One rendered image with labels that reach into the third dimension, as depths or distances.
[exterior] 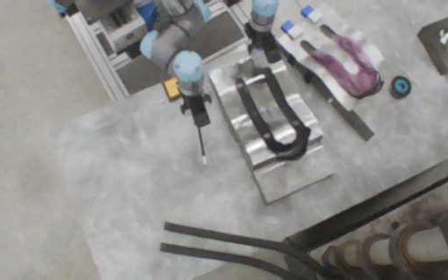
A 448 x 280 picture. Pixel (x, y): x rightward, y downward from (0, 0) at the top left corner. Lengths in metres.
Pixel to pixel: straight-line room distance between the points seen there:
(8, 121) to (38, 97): 0.22
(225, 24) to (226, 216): 1.22
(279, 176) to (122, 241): 0.58
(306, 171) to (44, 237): 1.51
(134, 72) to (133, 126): 0.77
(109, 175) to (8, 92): 1.32
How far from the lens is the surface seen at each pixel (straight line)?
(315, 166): 1.67
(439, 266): 1.02
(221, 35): 2.55
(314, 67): 1.75
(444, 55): 1.97
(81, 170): 1.77
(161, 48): 1.32
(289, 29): 1.82
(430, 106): 1.94
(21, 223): 2.69
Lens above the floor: 2.46
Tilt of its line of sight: 75 degrees down
